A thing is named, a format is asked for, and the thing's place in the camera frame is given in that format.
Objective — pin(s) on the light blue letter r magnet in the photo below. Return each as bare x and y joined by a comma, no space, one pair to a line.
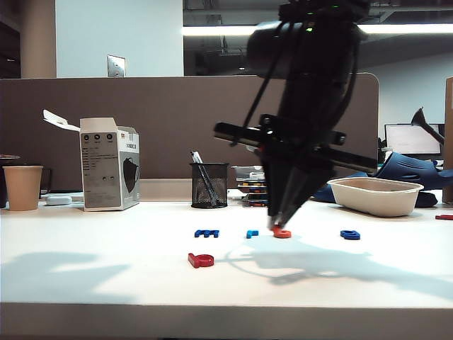
252,233

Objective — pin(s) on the white face mask box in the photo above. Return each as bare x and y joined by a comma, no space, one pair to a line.
102,166

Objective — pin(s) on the ceiling light strip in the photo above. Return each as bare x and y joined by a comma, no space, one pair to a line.
212,30

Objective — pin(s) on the red letter o magnet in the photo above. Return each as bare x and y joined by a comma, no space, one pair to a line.
283,233

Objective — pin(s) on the black horn-shaped object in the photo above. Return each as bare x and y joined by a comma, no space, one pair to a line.
423,122

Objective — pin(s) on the black mesh pen holder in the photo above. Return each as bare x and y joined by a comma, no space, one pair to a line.
210,187

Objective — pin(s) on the blue letter m magnet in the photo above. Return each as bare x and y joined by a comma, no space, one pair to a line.
207,233

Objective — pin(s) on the computer monitor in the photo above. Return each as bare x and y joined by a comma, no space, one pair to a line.
410,140

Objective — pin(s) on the colourful flat box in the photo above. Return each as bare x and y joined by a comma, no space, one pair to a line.
256,190
255,197
252,184
258,204

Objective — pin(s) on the brown cardboard box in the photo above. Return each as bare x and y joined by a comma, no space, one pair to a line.
449,141

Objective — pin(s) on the brown paper cup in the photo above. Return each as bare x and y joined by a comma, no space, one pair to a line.
23,187

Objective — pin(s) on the red letter b magnet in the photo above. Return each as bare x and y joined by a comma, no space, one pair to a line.
198,261

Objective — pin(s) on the metal wall plate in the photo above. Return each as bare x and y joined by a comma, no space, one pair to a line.
117,65

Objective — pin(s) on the white oval bowl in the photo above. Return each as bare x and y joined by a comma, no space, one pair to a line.
378,198

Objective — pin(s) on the white earbuds case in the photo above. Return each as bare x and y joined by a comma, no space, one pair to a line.
58,200

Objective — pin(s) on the brown desk partition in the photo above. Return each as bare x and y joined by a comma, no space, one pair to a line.
177,117

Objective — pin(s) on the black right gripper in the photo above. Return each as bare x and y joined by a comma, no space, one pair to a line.
308,134

